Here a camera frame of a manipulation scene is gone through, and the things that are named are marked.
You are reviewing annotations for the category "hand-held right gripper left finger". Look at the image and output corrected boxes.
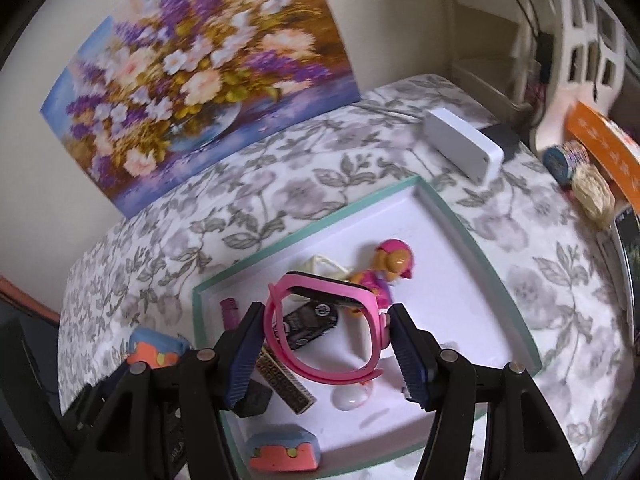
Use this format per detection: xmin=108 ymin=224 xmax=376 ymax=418
xmin=65 ymin=301 xmax=266 ymax=480

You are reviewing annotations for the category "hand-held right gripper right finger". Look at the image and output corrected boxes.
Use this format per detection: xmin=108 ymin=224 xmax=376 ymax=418
xmin=387 ymin=304 xmax=583 ymax=480

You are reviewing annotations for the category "black cube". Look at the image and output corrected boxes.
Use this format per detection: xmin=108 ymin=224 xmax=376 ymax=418
xmin=232 ymin=380 xmax=273 ymax=418

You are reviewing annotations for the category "small harmonica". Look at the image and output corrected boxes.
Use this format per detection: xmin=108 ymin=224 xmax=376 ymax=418
xmin=255 ymin=347 xmax=318 ymax=416

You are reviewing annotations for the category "white ball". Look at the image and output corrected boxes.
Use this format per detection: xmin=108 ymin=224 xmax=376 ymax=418
xmin=332 ymin=380 xmax=373 ymax=411

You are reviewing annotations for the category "black toy car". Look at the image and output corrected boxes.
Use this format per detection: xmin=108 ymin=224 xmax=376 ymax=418
xmin=280 ymin=300 xmax=343 ymax=353

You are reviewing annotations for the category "teal and white tray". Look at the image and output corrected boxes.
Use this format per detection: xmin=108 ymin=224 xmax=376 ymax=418
xmin=192 ymin=176 xmax=543 ymax=480

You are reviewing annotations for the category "pink pup figure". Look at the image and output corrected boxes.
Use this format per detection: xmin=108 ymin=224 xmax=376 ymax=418
xmin=347 ymin=239 xmax=416 ymax=321

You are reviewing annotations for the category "orange and blue eraser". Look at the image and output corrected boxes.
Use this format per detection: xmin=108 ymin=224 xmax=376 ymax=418
xmin=127 ymin=327 xmax=193 ymax=368
xmin=245 ymin=422 xmax=322 ymax=472

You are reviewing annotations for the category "pink watch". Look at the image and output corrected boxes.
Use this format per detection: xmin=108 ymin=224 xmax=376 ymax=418
xmin=263 ymin=270 xmax=396 ymax=386

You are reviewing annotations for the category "cream plastic frame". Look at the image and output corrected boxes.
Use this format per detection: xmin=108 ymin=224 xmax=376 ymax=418
xmin=299 ymin=254 xmax=353 ymax=283

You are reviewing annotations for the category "dark furniture with orange edge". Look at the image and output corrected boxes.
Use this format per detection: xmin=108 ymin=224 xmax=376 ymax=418
xmin=0 ymin=272 xmax=63 ymax=480

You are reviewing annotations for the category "grey floral blanket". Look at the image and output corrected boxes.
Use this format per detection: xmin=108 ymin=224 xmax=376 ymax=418
xmin=57 ymin=74 xmax=638 ymax=480

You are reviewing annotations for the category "white power bank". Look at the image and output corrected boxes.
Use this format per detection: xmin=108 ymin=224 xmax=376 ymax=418
xmin=424 ymin=107 xmax=504 ymax=186

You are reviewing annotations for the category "grey metal tool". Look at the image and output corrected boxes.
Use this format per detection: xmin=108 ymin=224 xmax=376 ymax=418
xmin=597 ymin=235 xmax=636 ymax=331

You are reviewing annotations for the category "black power adapter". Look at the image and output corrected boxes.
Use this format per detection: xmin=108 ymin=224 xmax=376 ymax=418
xmin=480 ymin=125 xmax=521 ymax=163

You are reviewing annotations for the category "round blue tin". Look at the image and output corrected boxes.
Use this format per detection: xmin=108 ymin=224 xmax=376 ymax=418
xmin=544 ymin=141 xmax=591 ymax=186

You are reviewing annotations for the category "beige mesh bundle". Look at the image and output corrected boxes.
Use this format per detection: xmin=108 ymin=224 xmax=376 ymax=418
xmin=570 ymin=165 xmax=617 ymax=223

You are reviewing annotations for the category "black smartphone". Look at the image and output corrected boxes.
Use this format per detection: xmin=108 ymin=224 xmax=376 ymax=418
xmin=612 ymin=207 xmax=640 ymax=281

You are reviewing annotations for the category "orange box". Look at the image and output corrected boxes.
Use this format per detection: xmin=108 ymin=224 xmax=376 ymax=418
xmin=566 ymin=101 xmax=640 ymax=201

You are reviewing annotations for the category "cream shelf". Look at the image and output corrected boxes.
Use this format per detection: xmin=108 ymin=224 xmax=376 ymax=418
xmin=440 ymin=0 xmax=541 ymax=126

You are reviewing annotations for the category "floral painting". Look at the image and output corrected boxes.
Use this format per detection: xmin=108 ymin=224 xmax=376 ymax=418
xmin=40 ymin=0 xmax=362 ymax=220

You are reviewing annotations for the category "white lattice furniture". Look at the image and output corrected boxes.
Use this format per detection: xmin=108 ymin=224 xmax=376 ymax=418
xmin=530 ymin=0 xmax=640 ymax=156

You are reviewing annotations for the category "white cable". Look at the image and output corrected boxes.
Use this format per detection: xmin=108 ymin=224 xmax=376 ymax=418
xmin=360 ymin=102 xmax=426 ymax=123

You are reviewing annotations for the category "thin black cable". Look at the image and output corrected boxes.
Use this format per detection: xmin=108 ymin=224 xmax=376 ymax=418
xmin=495 ymin=0 xmax=556 ymax=86

